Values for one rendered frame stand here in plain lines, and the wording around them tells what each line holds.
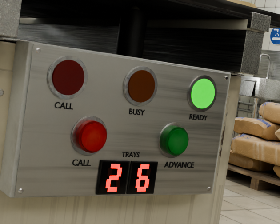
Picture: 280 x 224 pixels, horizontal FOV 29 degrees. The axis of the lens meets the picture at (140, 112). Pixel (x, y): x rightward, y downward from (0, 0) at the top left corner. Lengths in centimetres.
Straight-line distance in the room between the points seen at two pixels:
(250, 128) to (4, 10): 423
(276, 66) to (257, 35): 510
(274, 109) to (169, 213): 401
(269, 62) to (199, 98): 515
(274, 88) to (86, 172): 499
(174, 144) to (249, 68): 13
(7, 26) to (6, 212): 17
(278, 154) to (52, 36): 339
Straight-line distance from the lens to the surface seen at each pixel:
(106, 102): 52
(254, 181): 447
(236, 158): 470
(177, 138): 56
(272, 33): 583
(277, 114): 459
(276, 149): 431
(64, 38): 100
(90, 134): 50
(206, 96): 59
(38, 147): 49
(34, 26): 113
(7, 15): 47
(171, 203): 63
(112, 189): 54
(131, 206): 60
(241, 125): 471
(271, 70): 576
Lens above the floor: 83
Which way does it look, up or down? 5 degrees down
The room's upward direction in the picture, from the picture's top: 8 degrees clockwise
